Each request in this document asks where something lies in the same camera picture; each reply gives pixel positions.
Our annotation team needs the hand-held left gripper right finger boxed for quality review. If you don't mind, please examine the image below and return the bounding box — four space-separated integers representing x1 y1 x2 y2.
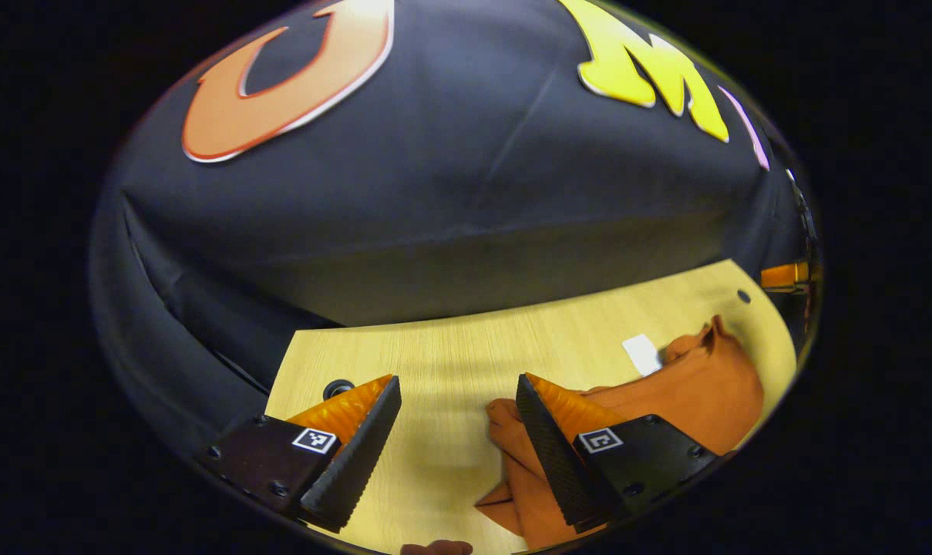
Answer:
514 373 721 534

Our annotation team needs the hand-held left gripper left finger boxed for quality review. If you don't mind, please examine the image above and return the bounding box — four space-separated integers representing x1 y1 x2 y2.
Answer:
196 374 403 534

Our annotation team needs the orange short-sleeved garment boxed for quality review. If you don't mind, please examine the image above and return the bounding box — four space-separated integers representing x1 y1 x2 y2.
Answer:
475 314 765 550

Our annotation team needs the black backdrop cloth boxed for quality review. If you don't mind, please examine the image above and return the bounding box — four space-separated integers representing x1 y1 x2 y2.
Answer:
88 0 821 456

